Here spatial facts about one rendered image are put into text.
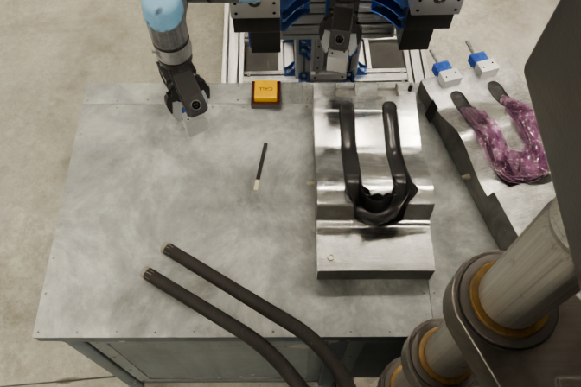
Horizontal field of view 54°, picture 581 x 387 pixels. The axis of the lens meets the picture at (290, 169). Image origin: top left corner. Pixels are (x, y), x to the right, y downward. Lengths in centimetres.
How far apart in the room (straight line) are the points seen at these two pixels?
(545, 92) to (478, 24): 268
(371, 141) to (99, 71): 168
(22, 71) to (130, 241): 165
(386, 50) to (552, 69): 219
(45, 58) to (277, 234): 184
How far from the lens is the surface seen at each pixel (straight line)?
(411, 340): 82
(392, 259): 131
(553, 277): 46
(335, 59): 147
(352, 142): 142
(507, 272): 51
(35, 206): 252
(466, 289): 58
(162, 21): 113
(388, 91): 154
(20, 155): 267
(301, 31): 186
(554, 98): 33
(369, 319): 133
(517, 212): 138
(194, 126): 138
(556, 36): 33
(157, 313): 135
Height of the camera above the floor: 207
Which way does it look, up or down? 60 degrees down
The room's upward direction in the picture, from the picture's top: straight up
